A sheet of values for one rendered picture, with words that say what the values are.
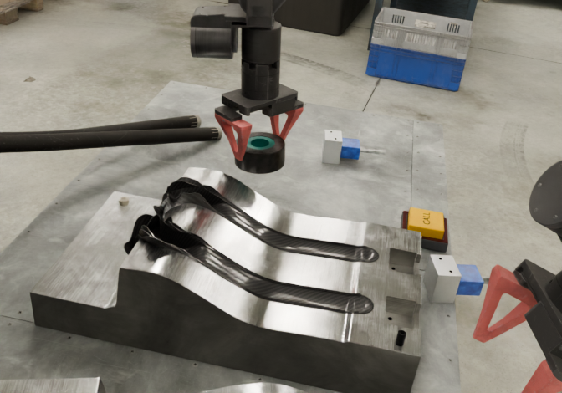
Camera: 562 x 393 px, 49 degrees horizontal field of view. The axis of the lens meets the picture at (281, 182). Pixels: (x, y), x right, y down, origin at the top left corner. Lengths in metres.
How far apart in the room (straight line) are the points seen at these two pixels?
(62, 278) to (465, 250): 1.91
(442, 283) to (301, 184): 0.38
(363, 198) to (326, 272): 0.36
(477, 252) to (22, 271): 1.91
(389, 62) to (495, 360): 2.39
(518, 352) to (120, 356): 1.57
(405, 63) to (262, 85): 3.18
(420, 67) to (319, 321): 3.36
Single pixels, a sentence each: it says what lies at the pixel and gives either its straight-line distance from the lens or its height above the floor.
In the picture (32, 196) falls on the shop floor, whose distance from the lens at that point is 2.70.
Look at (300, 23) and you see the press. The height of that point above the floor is 0.05.
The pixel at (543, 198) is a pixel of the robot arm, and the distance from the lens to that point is 0.52.
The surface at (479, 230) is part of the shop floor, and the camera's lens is 2.71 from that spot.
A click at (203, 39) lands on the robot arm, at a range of 0.88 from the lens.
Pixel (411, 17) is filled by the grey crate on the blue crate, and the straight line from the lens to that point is 4.35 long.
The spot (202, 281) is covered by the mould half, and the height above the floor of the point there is 0.92.
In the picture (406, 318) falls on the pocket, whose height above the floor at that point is 0.86.
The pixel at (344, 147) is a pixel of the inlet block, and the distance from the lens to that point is 1.28.
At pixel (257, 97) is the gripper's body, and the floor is 1.06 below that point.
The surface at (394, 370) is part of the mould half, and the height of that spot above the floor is 0.86.
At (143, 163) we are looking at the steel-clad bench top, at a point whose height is 0.80.
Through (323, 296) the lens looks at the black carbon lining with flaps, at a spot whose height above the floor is 0.88.
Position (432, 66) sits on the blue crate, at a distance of 4.04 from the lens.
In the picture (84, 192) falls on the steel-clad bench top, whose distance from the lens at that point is 1.17.
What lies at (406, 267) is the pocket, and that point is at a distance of 0.93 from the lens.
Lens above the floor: 1.42
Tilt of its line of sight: 31 degrees down
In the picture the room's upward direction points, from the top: 6 degrees clockwise
